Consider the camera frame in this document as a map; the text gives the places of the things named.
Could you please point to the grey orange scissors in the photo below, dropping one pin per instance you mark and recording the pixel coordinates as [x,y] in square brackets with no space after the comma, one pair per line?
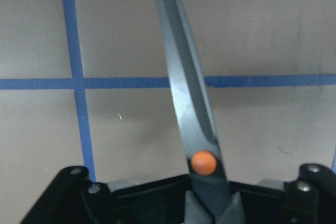
[209,200]

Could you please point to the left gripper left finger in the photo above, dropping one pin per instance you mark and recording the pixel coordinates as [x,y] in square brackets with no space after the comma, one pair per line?
[71,197]

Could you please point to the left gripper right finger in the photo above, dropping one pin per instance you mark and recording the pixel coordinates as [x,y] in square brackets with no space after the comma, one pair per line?
[308,199]

